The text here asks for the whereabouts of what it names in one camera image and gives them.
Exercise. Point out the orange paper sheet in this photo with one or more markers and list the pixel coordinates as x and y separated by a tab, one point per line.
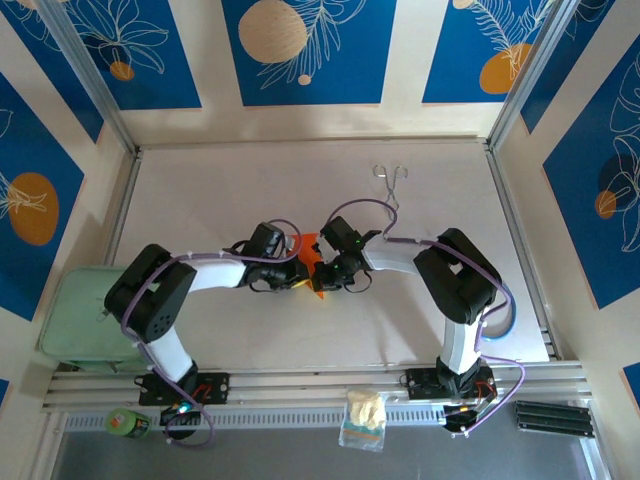
310	252

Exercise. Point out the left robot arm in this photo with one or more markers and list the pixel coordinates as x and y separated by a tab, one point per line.
170	350

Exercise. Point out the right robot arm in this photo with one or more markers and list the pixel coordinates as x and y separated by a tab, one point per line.
457	345

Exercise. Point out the clear bag of yellow pieces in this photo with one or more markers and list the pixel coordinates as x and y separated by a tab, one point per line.
365	415

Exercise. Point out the black controller board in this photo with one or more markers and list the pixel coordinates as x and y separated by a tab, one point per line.
462	417
180	422

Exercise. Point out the blue tape roll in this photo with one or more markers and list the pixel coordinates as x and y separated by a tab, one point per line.
512	315

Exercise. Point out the mint green storage box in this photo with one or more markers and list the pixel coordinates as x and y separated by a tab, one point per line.
75	315

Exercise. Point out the green labelled can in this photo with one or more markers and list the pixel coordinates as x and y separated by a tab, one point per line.
125	422

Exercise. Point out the black ribbed block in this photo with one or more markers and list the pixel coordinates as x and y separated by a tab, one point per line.
550	417

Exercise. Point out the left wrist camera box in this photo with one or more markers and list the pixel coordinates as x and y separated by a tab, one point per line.
266	240

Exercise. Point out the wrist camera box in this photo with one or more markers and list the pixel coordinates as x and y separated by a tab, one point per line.
266	240
341	232

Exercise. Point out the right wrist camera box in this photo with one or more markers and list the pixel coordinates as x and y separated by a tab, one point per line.
341	232

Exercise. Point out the aluminium frame rail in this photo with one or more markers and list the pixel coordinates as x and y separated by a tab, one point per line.
310	382

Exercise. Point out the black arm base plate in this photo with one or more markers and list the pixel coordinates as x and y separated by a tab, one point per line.
217	387
420	385

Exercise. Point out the aluminium side rail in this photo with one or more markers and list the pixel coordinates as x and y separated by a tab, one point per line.
520	240
122	210

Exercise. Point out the aluminium frame post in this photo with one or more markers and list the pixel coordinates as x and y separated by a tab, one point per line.
85	65
530	75

